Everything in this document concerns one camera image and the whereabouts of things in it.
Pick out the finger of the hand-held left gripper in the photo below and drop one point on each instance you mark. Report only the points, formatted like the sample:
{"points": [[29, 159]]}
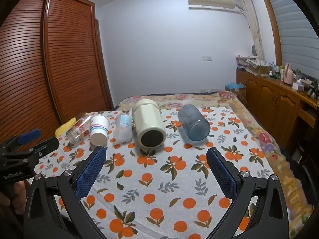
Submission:
{"points": [[47, 145], [29, 135]]}

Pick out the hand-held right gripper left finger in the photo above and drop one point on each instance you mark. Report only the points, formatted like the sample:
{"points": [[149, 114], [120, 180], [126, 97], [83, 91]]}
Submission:
{"points": [[92, 171]]}

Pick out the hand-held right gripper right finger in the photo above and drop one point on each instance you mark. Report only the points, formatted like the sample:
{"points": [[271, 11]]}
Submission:
{"points": [[221, 171]]}

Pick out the printed clear glass cup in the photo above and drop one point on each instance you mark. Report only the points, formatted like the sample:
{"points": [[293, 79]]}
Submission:
{"points": [[77, 132]]}

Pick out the striped white paper cup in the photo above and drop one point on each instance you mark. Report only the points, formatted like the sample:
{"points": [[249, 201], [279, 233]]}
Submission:
{"points": [[99, 131]]}

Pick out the clear plastic cup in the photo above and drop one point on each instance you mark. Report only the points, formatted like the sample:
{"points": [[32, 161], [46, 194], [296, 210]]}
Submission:
{"points": [[122, 130]]}

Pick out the translucent blue cup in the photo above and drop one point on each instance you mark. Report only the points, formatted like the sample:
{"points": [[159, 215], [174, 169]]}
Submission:
{"points": [[194, 124]]}

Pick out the large cream cup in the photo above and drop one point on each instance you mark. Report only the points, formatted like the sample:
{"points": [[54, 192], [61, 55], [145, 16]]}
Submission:
{"points": [[149, 125]]}

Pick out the person's left hand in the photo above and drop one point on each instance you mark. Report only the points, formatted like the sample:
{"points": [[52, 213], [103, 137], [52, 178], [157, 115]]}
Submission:
{"points": [[20, 194]]}

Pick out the yellow cloth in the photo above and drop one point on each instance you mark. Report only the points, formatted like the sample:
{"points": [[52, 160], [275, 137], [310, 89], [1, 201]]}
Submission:
{"points": [[63, 129]]}

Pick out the floral blanket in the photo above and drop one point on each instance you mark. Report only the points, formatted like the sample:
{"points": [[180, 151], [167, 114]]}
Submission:
{"points": [[261, 134]]}

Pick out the orange fruit print cloth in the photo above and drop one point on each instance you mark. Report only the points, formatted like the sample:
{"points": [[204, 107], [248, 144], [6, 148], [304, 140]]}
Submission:
{"points": [[159, 179]]}

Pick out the brown slatted wooden wardrobe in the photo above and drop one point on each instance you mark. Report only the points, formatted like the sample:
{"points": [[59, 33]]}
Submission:
{"points": [[69, 54]]}

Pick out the brown wooden cabinet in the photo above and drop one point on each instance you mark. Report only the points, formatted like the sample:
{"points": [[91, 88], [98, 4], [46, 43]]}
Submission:
{"points": [[274, 97]]}

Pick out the cardboard box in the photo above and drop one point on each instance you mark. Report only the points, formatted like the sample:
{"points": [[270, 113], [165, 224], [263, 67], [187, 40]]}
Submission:
{"points": [[261, 69]]}

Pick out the pale tissue box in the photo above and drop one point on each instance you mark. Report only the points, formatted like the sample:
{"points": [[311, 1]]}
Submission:
{"points": [[298, 86]]}

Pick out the pink thermos jug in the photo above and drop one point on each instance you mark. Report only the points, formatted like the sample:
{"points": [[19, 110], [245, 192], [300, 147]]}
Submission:
{"points": [[288, 74]]}

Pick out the black and white figurine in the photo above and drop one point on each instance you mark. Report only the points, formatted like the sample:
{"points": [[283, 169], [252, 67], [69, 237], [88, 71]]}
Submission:
{"points": [[313, 89]]}

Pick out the pale patterned curtain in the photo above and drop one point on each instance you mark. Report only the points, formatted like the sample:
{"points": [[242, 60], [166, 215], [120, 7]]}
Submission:
{"points": [[254, 29]]}

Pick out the grey window blind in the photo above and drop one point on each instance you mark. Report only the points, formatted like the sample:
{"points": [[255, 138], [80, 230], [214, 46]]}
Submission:
{"points": [[291, 29]]}

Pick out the white wall socket strip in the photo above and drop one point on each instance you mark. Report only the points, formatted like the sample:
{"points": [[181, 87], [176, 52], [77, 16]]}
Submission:
{"points": [[210, 90]]}

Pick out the white wall switch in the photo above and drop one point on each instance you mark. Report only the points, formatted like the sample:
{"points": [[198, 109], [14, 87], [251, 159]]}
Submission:
{"points": [[206, 58]]}

